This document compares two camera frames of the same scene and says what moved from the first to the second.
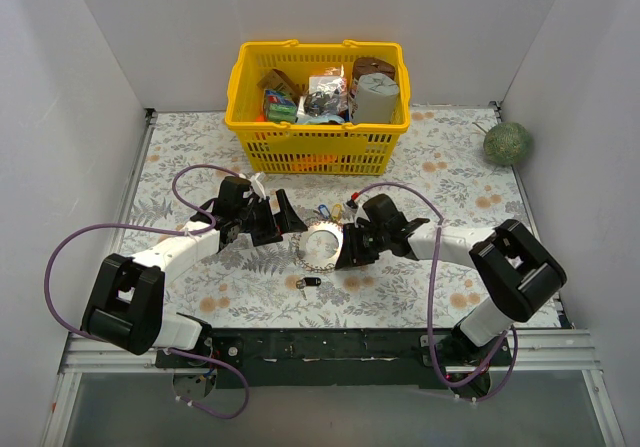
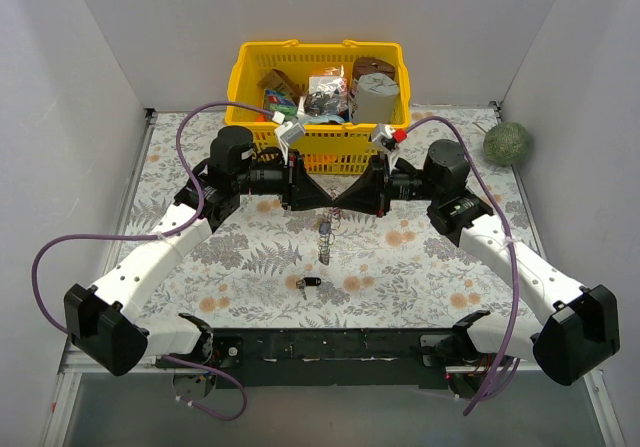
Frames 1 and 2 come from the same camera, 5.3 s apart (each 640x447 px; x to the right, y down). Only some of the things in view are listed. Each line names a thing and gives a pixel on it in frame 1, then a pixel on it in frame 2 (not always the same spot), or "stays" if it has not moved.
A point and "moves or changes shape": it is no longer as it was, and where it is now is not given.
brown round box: x=369 y=65 stays
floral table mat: x=438 y=171 stays
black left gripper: x=267 y=222 to x=290 y=185
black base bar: x=342 y=358 stays
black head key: x=308 y=281 stays
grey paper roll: x=376 y=98 stays
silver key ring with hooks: x=317 y=246 moves or changes shape
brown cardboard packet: x=276 y=79 stays
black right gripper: x=357 y=243 to x=378 y=187
